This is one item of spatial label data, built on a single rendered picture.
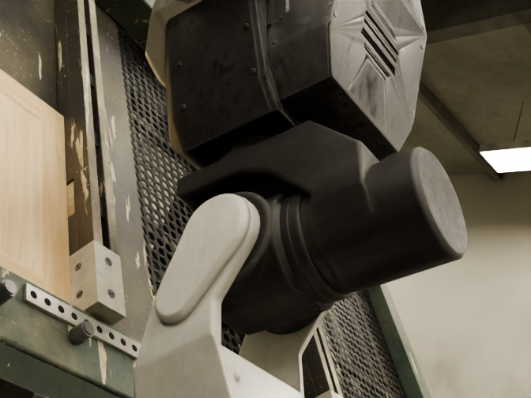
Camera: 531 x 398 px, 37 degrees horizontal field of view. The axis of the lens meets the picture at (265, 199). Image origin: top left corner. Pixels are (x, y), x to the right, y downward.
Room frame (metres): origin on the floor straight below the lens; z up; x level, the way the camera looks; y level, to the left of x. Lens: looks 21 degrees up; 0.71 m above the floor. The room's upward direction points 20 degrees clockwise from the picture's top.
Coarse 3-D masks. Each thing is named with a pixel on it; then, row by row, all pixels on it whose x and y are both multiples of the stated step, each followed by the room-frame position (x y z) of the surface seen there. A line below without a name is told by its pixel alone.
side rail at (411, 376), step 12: (372, 288) 2.58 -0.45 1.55; (384, 288) 2.58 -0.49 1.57; (372, 300) 2.57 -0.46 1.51; (384, 300) 2.54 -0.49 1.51; (384, 312) 2.53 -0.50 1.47; (396, 312) 2.57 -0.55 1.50; (384, 324) 2.52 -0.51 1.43; (396, 324) 2.50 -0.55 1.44; (396, 336) 2.48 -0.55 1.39; (396, 348) 2.47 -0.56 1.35; (408, 348) 2.48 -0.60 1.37; (396, 360) 2.46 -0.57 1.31; (408, 360) 2.43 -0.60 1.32; (408, 372) 2.43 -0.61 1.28; (420, 372) 2.47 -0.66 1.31; (408, 384) 2.42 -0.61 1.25; (420, 384) 2.41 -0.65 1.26; (408, 396) 2.41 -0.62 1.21; (420, 396) 2.38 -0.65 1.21
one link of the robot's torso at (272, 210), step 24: (240, 192) 0.76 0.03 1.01; (288, 192) 0.76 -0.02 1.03; (264, 216) 0.72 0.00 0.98; (264, 240) 0.72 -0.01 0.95; (288, 240) 0.71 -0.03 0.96; (264, 264) 0.73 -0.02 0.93; (288, 264) 0.72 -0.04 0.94; (240, 288) 0.74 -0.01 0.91; (264, 288) 0.74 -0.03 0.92; (288, 288) 0.73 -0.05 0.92; (312, 288) 0.73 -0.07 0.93; (240, 312) 0.78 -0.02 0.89; (264, 312) 0.78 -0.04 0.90; (288, 312) 0.77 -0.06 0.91; (312, 312) 0.77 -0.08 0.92
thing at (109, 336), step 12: (24, 288) 1.08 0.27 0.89; (36, 288) 1.10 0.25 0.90; (24, 300) 1.07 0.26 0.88; (36, 300) 1.09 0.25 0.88; (48, 300) 1.11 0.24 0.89; (48, 312) 1.10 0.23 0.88; (60, 312) 1.12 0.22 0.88; (72, 312) 1.14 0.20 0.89; (72, 324) 1.13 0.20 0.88; (96, 324) 1.18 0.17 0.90; (96, 336) 1.17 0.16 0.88; (108, 336) 1.19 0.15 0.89; (120, 336) 1.21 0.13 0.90; (120, 348) 1.20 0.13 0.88; (132, 348) 1.23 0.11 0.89
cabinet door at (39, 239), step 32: (0, 96) 1.27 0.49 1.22; (32, 96) 1.34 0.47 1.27; (0, 128) 1.24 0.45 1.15; (32, 128) 1.31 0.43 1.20; (0, 160) 1.20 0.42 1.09; (32, 160) 1.27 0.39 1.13; (64, 160) 1.35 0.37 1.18; (0, 192) 1.18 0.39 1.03; (32, 192) 1.24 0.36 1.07; (64, 192) 1.31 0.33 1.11; (0, 224) 1.15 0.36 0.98; (32, 224) 1.21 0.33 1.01; (64, 224) 1.27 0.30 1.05; (0, 256) 1.12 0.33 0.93; (32, 256) 1.18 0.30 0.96; (64, 256) 1.24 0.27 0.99; (64, 288) 1.21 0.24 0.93
